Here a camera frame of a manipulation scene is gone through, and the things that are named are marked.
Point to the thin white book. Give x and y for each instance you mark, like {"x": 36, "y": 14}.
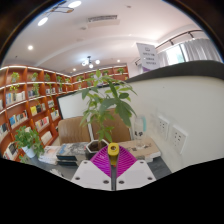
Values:
{"x": 48, "y": 160}

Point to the recessed ceiling lights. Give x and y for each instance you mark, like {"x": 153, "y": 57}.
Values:
{"x": 42, "y": 21}

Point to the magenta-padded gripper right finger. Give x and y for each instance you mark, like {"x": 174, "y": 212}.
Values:
{"x": 136, "y": 175}

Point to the dark blue thick book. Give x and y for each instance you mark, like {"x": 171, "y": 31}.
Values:
{"x": 68, "y": 160}

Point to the globe bulb ceiling lamp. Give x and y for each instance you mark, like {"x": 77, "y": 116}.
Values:
{"x": 90, "y": 62}

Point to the small tree in black pot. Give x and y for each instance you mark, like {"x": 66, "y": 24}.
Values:
{"x": 91, "y": 151}

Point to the ceiling air vent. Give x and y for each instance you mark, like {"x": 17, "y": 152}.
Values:
{"x": 103, "y": 20}

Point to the white and purple standing sign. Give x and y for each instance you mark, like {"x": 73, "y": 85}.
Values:
{"x": 147, "y": 56}

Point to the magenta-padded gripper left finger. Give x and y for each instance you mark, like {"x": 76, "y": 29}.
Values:
{"x": 91, "y": 175}

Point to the bright glass window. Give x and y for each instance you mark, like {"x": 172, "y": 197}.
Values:
{"x": 175, "y": 55}

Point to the orange wooden bookshelf unit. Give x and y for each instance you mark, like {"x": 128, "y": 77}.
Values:
{"x": 20, "y": 100}

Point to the yellow charger block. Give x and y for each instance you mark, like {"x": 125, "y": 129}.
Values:
{"x": 113, "y": 150}

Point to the leafy plant in white pot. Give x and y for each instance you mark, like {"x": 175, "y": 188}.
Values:
{"x": 29, "y": 152}

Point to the white dark-edged partition panel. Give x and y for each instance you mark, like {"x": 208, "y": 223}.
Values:
{"x": 70, "y": 105}

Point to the red and black spined book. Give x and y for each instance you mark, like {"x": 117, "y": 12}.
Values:
{"x": 145, "y": 159}

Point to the white wall socket plate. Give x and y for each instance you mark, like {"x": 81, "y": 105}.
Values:
{"x": 163, "y": 126}
{"x": 179, "y": 139}

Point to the black track light rail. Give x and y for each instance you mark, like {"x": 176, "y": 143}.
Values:
{"x": 173, "y": 40}

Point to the white sheer curtain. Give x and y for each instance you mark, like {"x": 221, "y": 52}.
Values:
{"x": 162, "y": 59}
{"x": 201, "y": 50}

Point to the large tan cover book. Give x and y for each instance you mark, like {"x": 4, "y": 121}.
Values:
{"x": 150, "y": 151}

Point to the clear bottle with teal lid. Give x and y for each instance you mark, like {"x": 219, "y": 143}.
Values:
{"x": 140, "y": 133}

